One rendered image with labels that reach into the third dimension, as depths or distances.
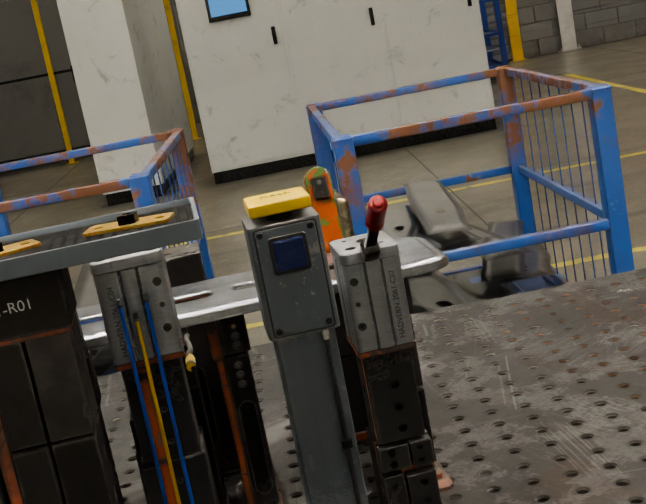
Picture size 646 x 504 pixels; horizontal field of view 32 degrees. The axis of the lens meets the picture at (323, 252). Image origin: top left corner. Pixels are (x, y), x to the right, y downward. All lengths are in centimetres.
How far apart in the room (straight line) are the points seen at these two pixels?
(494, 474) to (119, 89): 792
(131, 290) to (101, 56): 805
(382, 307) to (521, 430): 43
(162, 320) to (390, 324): 25
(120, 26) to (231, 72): 94
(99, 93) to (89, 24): 55
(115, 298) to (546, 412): 71
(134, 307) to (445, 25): 820
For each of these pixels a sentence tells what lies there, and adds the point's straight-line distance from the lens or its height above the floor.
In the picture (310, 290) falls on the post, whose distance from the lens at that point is 106.
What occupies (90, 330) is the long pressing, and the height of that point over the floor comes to 100.
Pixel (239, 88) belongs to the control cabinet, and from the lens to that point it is 919.
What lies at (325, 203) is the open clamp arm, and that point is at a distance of 156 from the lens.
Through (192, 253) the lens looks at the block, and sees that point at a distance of 156.
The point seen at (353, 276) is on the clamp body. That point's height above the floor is 103.
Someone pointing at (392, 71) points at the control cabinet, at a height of 63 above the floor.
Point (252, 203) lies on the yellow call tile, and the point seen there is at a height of 116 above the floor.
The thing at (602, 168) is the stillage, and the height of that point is 72.
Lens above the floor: 134
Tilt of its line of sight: 13 degrees down
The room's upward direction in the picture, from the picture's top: 11 degrees counter-clockwise
